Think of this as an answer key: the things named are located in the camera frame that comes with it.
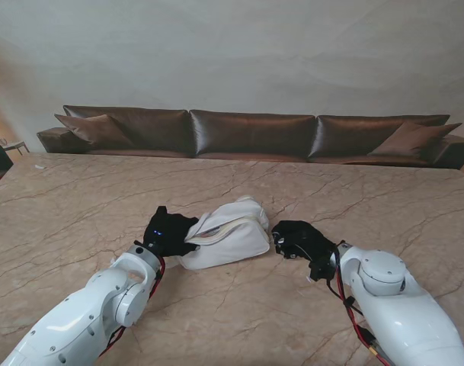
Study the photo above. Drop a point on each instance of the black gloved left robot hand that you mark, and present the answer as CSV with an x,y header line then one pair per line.
x,y
167,236

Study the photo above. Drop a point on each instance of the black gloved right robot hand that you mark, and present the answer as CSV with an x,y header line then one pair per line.
x,y
304,240

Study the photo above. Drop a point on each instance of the cream white cosmetics bag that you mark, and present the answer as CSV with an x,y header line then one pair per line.
x,y
231,244

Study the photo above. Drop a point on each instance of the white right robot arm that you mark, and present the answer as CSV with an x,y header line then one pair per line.
x,y
395,309

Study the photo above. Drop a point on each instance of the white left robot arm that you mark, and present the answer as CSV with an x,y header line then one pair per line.
x,y
90,316

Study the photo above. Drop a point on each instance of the brown leather sofa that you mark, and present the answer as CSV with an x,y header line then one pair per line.
x,y
250,133

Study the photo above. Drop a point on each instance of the brown sofa pillow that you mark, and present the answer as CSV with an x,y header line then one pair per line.
x,y
412,139
92,129

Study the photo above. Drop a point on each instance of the grey side chair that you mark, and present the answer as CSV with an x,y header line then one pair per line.
x,y
14,144

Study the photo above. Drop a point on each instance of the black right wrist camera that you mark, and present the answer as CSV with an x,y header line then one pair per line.
x,y
321,270

